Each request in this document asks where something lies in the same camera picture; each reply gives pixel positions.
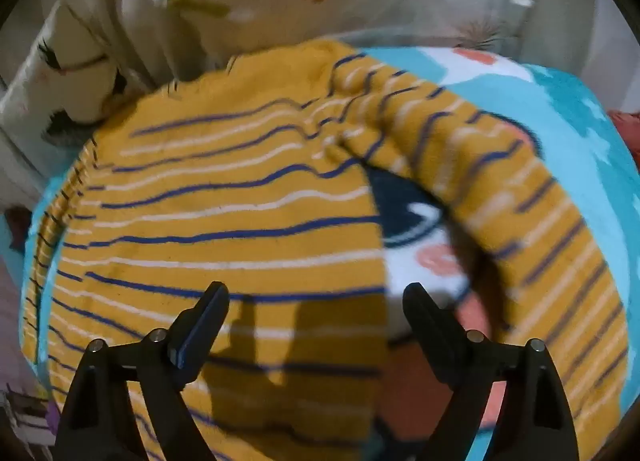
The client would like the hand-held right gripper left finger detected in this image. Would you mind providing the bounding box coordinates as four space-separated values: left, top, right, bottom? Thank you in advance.
54 281 230 461

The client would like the yellow striped sweater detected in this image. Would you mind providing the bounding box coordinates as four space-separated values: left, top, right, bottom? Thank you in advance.
20 38 631 461

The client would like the white eyelash print cushion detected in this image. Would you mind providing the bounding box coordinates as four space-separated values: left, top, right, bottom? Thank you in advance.
0 0 132 164

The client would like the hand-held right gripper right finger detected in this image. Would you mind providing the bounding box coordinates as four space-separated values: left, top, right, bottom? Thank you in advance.
402 282 581 461

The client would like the teal cartoon blanket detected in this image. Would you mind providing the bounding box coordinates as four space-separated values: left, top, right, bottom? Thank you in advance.
19 43 640 461

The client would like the white leaf print pillow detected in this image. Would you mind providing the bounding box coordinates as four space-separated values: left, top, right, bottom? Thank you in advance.
149 0 543 69

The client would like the dark red cloth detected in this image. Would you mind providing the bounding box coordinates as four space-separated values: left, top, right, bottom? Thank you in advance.
4 205 35 254

